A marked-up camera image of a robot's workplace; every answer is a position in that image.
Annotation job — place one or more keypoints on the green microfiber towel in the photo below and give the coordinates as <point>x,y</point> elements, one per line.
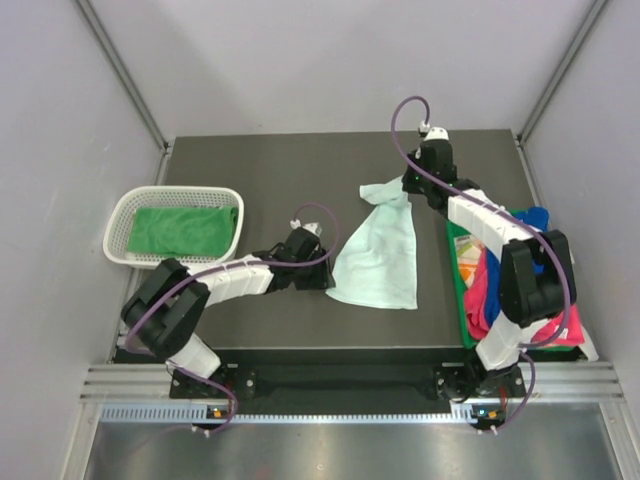
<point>183,231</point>

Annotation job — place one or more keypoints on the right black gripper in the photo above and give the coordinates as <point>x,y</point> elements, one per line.
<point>409,184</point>

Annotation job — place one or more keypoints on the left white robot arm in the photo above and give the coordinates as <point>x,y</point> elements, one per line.
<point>164,311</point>

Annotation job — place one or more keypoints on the pink red towel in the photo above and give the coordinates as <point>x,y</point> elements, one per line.
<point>474,303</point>

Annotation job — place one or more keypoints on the slotted grey cable duct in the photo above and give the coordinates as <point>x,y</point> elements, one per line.
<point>209,415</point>

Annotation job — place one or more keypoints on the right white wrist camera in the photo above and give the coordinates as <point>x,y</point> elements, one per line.
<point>432,133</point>

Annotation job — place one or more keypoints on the green plastic bin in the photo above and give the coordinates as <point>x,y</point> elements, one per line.
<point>543,333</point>

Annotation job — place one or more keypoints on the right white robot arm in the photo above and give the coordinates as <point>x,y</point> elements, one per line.
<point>536,275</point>

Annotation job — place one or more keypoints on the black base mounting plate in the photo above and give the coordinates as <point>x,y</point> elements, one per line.
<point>359,380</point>

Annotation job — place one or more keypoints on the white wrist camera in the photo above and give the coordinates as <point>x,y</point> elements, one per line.
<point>432,133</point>
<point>305,229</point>

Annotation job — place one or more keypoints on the white mint towel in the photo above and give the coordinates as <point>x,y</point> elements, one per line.
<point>377,267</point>

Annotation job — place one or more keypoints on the white perforated plastic basket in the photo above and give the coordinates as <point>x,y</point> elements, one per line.
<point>119,226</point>

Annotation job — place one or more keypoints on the aluminium frame rail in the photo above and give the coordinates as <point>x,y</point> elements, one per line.
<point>579,382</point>

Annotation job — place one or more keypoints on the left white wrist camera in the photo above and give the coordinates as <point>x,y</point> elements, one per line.
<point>305,229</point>

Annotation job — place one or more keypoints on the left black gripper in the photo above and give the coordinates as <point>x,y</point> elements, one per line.
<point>321,279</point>

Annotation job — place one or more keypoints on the blue towel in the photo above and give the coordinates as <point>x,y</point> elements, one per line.
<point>538,218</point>

